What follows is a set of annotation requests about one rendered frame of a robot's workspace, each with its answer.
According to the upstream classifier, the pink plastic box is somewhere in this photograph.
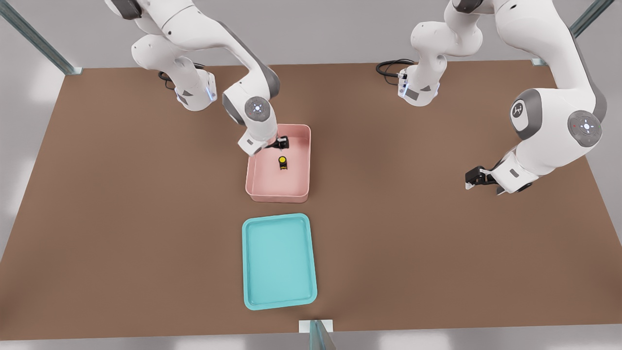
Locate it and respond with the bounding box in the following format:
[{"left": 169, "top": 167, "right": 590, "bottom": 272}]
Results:
[{"left": 245, "top": 123, "right": 311, "bottom": 204}]

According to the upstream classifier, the pale blue-green tray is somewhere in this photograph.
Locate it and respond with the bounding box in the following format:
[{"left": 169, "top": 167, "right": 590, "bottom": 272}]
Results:
[{"left": 242, "top": 213, "right": 318, "bottom": 311}]

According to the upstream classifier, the black cable loop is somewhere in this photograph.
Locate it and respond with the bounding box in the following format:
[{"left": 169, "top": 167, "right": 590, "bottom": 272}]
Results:
[
  {"left": 376, "top": 59, "right": 416, "bottom": 87},
  {"left": 158, "top": 62, "right": 207, "bottom": 90}
]

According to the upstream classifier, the silver frame post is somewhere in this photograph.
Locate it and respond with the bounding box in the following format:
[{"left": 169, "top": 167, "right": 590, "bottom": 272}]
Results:
[
  {"left": 531, "top": 0, "right": 616, "bottom": 66},
  {"left": 0, "top": 0, "right": 83, "bottom": 76},
  {"left": 298, "top": 319, "right": 336, "bottom": 350}
]

